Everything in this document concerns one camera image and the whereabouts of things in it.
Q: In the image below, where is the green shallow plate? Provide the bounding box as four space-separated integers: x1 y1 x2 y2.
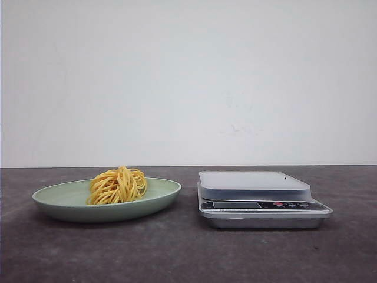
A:
32 177 181 223

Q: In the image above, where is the silver digital kitchen scale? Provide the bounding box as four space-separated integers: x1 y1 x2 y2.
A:
197 171 333 229

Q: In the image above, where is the yellow vermicelli noodle bundle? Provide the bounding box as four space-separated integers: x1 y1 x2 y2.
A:
85 166 147 205

